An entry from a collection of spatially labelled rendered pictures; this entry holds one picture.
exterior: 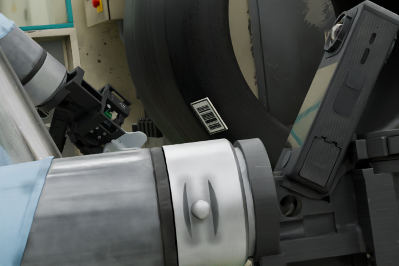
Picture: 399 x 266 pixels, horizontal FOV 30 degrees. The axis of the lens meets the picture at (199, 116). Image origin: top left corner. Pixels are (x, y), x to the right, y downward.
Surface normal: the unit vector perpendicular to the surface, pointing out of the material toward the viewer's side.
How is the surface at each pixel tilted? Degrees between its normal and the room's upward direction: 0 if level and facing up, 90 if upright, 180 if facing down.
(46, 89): 110
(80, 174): 37
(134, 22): 84
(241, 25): 90
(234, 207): 85
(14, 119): 74
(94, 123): 128
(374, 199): 82
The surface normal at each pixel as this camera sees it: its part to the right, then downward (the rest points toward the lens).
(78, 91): -0.07, 0.66
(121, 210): 0.09, -0.20
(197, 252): 0.15, 0.56
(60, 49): 0.39, 0.00
